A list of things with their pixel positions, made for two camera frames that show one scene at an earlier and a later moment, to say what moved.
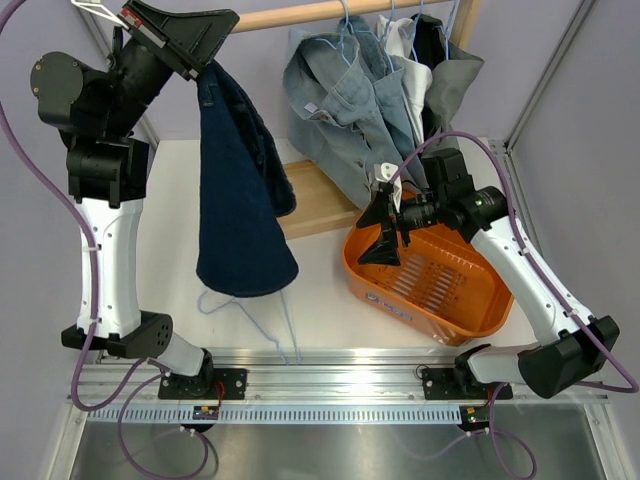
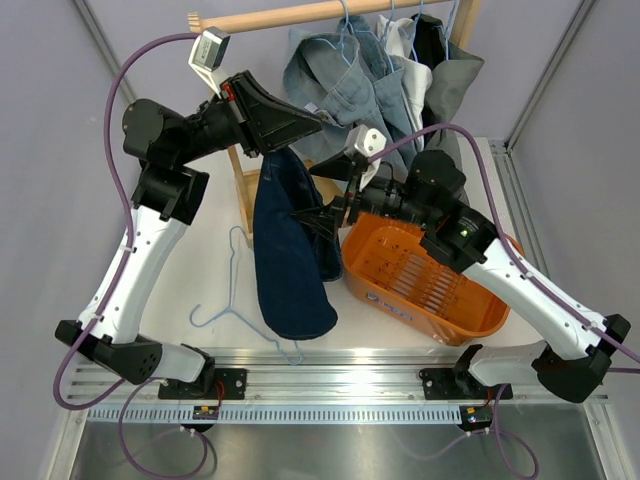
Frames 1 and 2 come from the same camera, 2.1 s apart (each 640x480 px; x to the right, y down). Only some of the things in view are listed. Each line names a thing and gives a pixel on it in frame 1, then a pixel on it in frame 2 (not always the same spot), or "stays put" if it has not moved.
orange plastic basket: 446,284 stays put
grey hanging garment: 446,87 stays put
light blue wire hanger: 200,300 -> 231,302
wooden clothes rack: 317,203 stays put
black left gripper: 188,39 -> 260,121
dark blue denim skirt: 245,189 -> 293,257
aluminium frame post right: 546,74 stays put
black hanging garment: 428,42 stays put
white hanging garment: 416,74 stays put
